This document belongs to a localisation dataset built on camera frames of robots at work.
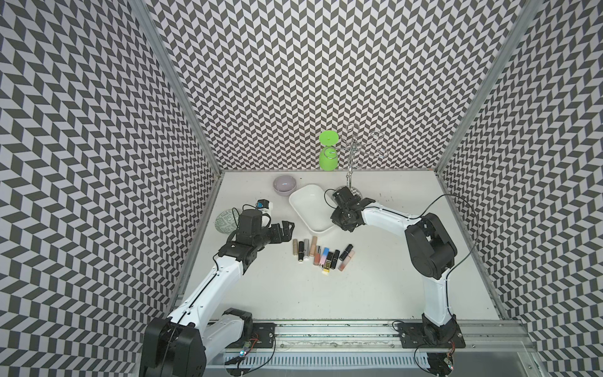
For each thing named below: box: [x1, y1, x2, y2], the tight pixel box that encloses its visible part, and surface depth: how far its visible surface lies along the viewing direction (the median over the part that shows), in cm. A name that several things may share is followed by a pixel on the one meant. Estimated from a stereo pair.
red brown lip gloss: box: [313, 245, 322, 266], surface depth 91 cm
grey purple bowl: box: [272, 175, 297, 197], surface depth 110 cm
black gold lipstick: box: [297, 240, 307, 263], surface depth 92 cm
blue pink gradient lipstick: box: [319, 247, 330, 267], surface depth 91 cm
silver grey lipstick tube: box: [303, 238, 311, 258], surface depth 93 cm
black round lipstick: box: [330, 248, 340, 270], surface depth 90 cm
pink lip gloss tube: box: [338, 249, 356, 272], surface depth 90 cm
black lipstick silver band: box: [339, 243, 354, 261], surface depth 92 cm
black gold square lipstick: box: [322, 251, 334, 274], surface depth 88 cm
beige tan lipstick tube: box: [309, 235, 318, 257], surface depth 93 cm
